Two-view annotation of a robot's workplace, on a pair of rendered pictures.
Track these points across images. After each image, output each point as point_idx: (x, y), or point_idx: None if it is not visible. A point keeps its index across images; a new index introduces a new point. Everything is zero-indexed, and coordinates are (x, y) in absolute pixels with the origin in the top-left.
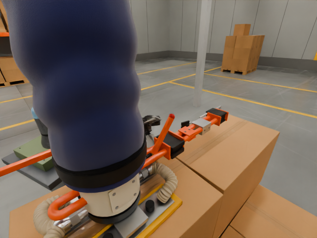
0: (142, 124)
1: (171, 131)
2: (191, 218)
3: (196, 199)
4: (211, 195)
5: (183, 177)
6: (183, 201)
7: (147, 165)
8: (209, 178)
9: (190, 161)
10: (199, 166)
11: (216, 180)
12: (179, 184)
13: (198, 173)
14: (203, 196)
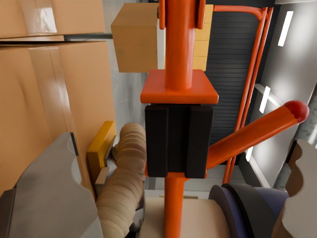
0: (277, 190)
1: (214, 89)
2: (113, 115)
3: (105, 94)
4: (106, 62)
5: (82, 88)
6: (104, 116)
7: (145, 191)
8: (91, 27)
9: (48, 8)
10: (69, 8)
11: (96, 20)
12: (89, 106)
13: (79, 33)
14: (105, 77)
